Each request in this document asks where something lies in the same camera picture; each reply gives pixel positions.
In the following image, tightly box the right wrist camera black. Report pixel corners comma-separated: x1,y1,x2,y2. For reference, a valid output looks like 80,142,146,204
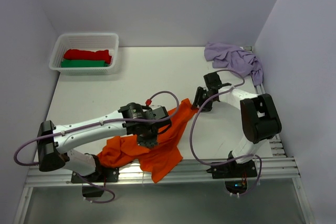
203,72,223,90

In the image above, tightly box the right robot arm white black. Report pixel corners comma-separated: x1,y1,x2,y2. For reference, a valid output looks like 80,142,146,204
189,85,282,177

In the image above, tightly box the red rolled t shirt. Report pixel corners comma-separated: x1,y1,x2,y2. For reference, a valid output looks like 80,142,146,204
63,49,112,64

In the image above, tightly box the white plastic basket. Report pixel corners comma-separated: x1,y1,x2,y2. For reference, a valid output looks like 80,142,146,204
49,33,119,76

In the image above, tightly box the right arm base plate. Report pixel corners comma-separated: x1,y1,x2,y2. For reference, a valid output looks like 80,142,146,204
206,160,258,179

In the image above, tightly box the lilac t shirt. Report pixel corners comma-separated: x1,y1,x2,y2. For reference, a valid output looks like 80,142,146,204
204,42,264,86

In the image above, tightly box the aluminium rail frame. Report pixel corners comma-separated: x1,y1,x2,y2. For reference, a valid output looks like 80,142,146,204
13,47,316,224

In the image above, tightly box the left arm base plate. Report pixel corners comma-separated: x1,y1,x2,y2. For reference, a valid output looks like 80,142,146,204
84,167,119,183

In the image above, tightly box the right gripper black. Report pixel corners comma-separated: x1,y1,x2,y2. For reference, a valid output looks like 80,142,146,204
191,86,215,112

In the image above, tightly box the green rolled t shirt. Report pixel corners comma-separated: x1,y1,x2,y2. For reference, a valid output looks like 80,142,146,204
61,59,109,68

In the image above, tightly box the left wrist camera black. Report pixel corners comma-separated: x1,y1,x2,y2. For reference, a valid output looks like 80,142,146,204
143,106,172,131

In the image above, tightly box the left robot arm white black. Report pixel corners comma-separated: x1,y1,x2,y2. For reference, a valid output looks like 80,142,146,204
37,102,171,182

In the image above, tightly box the orange t shirt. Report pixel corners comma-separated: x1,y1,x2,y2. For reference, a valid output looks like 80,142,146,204
98,99,197,183

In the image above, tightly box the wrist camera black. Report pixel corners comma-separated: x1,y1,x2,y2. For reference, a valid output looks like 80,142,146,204
203,72,223,90
143,106,172,131

